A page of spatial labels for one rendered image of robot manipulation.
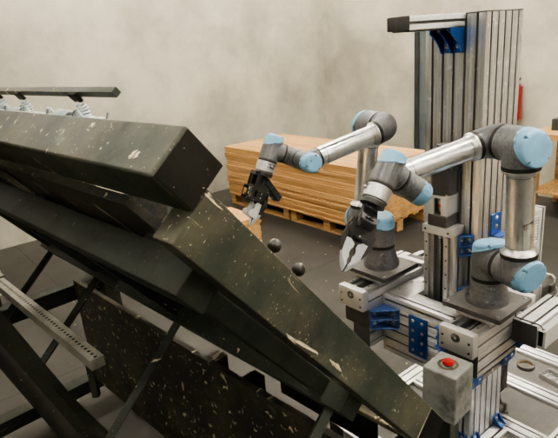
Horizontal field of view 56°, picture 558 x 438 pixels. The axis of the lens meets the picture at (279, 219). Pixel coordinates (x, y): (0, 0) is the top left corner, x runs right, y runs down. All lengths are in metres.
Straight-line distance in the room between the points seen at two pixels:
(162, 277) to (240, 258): 0.16
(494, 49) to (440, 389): 1.18
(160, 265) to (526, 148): 1.12
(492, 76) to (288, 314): 1.31
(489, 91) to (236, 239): 1.36
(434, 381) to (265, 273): 1.01
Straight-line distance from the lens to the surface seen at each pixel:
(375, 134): 2.13
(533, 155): 1.72
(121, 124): 1.00
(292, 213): 6.18
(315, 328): 1.15
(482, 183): 2.13
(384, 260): 2.27
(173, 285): 0.97
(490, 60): 2.07
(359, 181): 2.32
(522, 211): 1.80
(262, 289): 1.00
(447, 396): 1.88
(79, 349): 2.02
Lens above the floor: 1.97
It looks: 18 degrees down
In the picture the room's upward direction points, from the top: 5 degrees counter-clockwise
